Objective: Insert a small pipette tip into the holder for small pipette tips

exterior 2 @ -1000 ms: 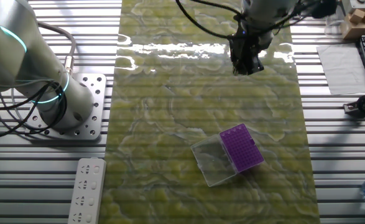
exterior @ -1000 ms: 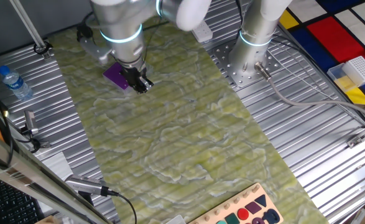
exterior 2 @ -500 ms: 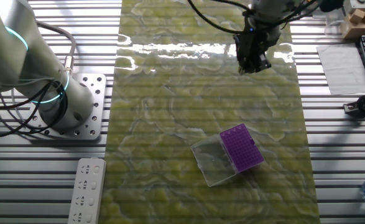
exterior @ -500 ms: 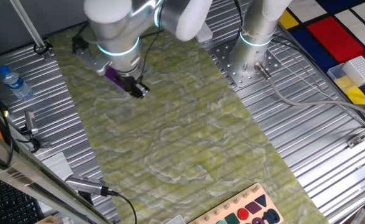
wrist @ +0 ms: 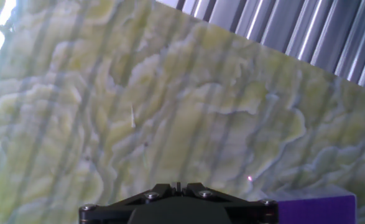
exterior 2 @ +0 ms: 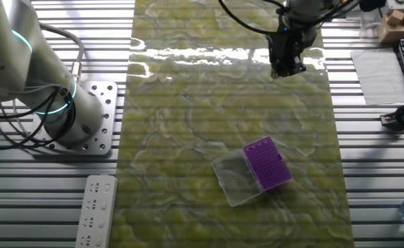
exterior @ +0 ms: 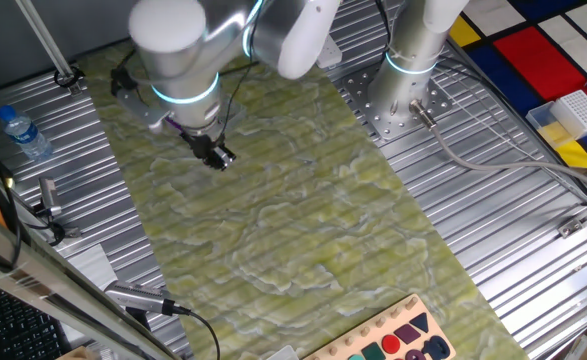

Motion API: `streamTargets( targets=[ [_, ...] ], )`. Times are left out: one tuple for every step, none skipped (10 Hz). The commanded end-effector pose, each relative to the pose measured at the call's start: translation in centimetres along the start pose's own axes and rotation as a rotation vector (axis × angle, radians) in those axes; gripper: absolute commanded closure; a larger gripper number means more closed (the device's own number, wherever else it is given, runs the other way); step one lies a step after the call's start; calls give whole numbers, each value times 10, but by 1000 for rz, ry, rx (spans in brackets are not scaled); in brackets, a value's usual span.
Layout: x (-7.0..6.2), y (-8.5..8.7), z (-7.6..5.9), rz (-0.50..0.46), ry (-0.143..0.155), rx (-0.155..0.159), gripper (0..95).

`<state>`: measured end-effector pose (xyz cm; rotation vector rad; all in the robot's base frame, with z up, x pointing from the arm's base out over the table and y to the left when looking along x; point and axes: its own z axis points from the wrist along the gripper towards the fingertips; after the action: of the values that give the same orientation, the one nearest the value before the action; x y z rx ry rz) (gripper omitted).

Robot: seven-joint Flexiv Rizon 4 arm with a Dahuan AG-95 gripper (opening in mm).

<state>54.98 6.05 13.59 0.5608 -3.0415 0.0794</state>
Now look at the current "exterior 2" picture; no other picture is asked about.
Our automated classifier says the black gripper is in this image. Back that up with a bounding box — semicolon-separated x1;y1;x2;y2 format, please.
268;20;318;80

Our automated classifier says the small wooden cube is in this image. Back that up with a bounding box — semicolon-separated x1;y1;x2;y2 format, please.
386;9;404;27

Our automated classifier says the black cable bundle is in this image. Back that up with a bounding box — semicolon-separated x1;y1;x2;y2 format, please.
0;85;78;151

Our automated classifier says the white paper sheet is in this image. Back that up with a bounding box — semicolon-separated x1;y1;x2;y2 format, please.
350;47;404;106

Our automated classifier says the thick grey robot cable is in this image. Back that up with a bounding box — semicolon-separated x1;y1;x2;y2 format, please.
38;22;85;83

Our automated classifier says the white device with knob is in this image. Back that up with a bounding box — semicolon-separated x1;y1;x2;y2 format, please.
385;0;404;11

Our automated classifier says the white power strip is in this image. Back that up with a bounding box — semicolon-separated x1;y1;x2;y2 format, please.
74;174;118;248

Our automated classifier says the clear glass beaker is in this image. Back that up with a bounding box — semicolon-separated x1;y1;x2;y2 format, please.
358;10;383;39

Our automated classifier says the metal robot mounting plate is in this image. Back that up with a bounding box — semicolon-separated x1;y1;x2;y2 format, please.
28;81;119;156

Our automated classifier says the green marble pattern mat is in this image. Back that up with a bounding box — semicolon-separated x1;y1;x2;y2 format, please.
108;0;356;248

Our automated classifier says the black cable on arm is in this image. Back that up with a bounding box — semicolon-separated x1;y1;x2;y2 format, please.
217;0;361;35

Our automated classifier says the clear plastic rack lid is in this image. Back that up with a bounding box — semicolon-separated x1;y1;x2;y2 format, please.
211;148;264;207

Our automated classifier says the purple pipette tip rack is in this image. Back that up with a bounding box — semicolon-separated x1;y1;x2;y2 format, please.
242;136;294;193

